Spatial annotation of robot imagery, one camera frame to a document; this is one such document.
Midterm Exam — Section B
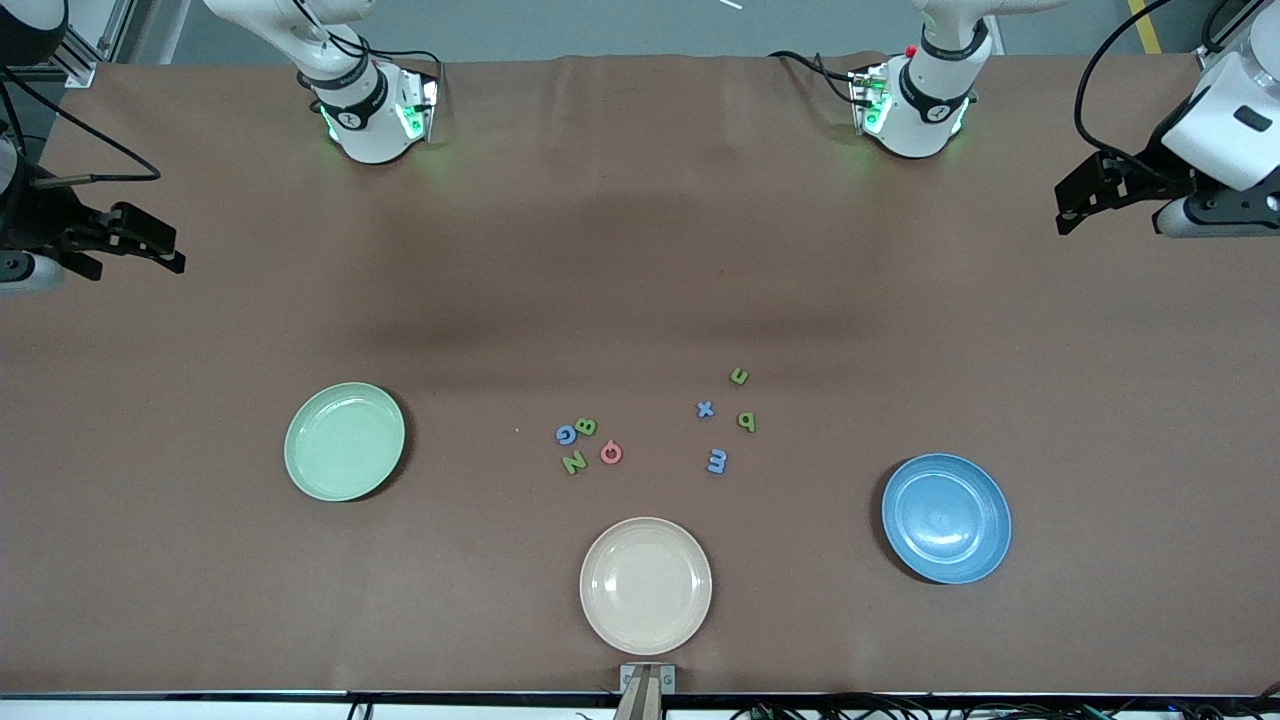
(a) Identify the blue plate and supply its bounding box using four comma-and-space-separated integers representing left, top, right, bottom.
881, 453, 1013, 585

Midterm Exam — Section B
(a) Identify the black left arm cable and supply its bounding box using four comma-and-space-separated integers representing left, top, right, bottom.
1074, 0, 1186, 179

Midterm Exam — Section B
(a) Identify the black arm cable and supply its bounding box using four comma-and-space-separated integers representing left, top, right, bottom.
1074, 0, 1186, 179
0, 65, 162, 188

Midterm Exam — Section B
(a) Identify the black cable bundle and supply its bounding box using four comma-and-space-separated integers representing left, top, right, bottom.
730, 695, 1280, 720

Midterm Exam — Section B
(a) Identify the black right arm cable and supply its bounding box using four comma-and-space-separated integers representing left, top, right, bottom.
0, 65, 162, 188

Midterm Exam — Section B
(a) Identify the brown table mat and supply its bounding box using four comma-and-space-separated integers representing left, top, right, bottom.
0, 52, 1280, 696

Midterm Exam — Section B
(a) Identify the beige plate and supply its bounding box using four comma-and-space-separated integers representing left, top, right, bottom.
580, 517, 713, 656

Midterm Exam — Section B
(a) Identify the aluminium frame profile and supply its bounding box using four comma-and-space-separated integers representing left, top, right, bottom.
40, 0, 137, 89

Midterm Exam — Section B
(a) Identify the tan mount bar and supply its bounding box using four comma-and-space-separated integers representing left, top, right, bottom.
613, 670, 667, 720

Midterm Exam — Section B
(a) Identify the metal base connector panel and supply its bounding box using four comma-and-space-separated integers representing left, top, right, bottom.
398, 68, 442, 143
848, 62, 893, 137

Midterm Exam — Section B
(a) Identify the grey metal bracket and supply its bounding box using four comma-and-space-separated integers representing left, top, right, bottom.
619, 663, 677, 696

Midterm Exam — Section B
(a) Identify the green plate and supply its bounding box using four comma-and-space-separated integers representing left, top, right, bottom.
284, 382, 407, 502

